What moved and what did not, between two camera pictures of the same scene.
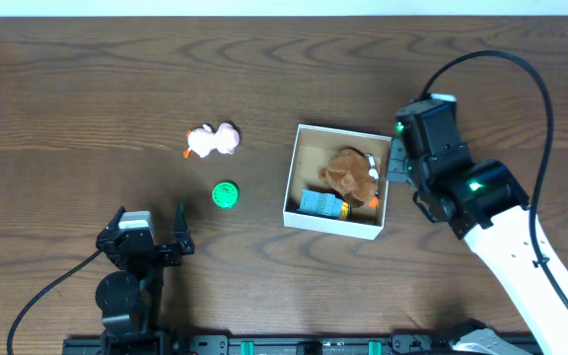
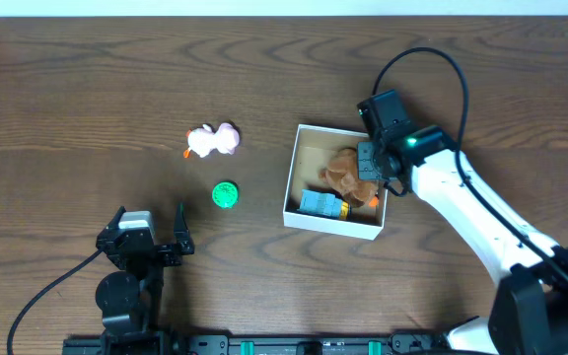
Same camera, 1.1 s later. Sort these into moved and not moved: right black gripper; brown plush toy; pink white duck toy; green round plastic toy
Moved: right black gripper
Not moved: green round plastic toy; brown plush toy; pink white duck toy
